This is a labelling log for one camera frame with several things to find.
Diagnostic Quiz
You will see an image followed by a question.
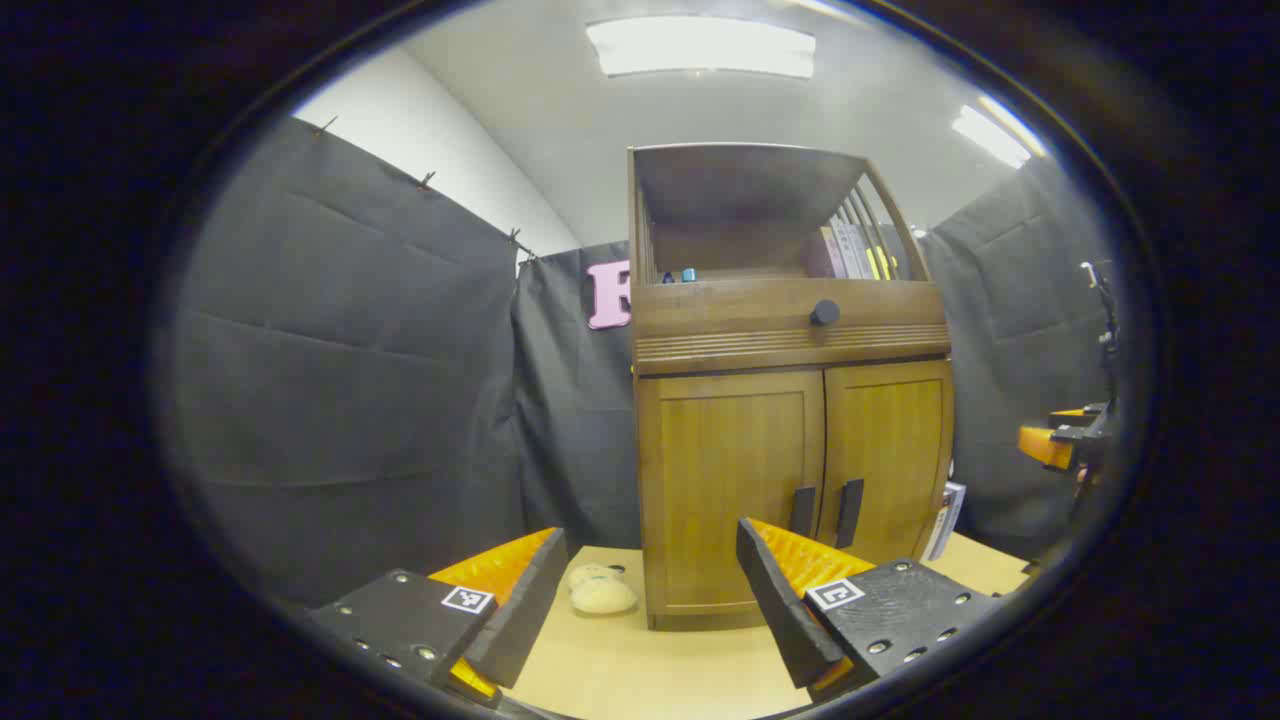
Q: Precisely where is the wooden cabinet drawer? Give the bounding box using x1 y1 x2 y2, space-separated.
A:
632 278 951 376

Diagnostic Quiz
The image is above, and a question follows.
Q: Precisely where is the wooden double-door shoe cabinet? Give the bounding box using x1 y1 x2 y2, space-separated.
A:
628 143 956 631

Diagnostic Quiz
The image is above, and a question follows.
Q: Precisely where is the row of books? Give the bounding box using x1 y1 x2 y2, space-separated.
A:
808 218 901 281

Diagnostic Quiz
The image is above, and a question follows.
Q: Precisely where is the small ceiling light panel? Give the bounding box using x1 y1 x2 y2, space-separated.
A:
950 95 1047 169

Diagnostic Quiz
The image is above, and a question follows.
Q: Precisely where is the black backdrop cloth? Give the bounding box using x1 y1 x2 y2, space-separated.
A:
165 115 1116 611

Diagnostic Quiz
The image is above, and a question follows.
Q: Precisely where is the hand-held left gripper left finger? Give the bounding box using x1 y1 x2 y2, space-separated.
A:
305 527 569 706

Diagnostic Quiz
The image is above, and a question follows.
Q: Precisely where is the wooden shoe cabinet door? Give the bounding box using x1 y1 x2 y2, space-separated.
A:
640 370 827 616
818 360 954 566

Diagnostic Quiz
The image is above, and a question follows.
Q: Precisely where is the cream plush toy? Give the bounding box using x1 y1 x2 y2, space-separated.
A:
566 563 639 615

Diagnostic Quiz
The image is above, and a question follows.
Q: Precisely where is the large ceiling light panel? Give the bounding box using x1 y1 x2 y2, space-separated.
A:
587 15 817 80

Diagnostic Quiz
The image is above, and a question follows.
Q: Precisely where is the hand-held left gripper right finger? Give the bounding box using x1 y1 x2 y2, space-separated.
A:
737 517 1004 701

